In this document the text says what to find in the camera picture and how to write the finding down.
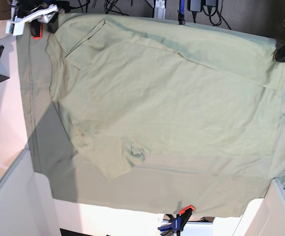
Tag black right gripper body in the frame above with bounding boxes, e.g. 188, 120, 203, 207
37, 12, 59, 33

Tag light green T-shirt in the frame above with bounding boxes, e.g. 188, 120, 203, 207
46, 15, 285, 178

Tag black power adapter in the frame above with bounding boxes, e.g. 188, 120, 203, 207
187, 0, 203, 12
204, 0, 219, 7

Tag orange blue clamp bottom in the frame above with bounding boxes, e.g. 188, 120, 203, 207
158, 205, 195, 236

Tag aluminium frame bracket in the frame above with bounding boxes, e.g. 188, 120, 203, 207
153, 0, 166, 19

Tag orange blue clamp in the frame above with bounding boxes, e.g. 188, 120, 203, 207
178, 0, 186, 25
158, 205, 195, 236

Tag orange black clamp left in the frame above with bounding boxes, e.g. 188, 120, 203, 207
30, 21, 42, 39

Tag green table cloth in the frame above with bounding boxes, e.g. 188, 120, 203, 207
17, 28, 285, 217

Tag orange blue clamp top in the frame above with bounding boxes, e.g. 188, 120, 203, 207
178, 0, 186, 25

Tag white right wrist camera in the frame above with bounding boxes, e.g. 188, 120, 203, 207
5, 1, 59, 36

